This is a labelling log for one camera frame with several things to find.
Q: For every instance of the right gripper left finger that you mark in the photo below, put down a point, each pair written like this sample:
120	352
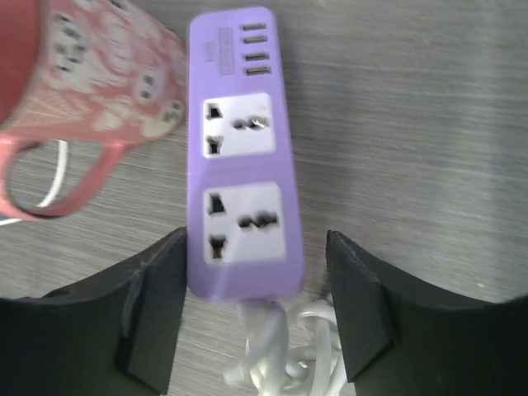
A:
112	333

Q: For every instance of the pink mug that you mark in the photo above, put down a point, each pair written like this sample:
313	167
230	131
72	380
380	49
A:
101	71

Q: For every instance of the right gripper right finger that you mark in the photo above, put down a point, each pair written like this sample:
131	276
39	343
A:
401	335

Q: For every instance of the purple power strip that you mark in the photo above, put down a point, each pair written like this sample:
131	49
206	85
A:
244	233

